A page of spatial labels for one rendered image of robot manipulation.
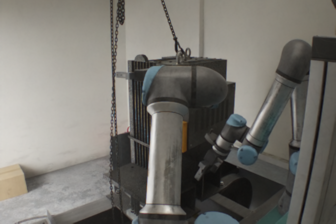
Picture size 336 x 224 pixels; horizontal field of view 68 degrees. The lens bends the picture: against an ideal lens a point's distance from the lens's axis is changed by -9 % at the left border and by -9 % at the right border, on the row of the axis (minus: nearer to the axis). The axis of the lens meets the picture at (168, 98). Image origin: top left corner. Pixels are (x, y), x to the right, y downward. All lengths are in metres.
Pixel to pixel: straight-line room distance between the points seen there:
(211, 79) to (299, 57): 0.34
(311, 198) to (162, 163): 0.34
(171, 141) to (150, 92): 0.15
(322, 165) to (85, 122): 3.53
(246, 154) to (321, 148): 0.50
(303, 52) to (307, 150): 0.46
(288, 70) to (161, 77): 0.43
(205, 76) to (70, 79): 3.04
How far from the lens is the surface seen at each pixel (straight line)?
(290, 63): 0.94
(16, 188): 3.49
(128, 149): 2.10
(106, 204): 1.95
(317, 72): 0.53
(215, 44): 2.79
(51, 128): 3.73
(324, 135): 0.55
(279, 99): 0.96
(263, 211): 1.94
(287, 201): 1.10
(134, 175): 1.78
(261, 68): 2.49
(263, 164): 2.52
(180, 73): 0.74
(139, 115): 1.74
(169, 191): 0.67
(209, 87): 0.74
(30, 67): 3.51
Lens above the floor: 1.78
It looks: 14 degrees down
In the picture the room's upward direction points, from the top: straight up
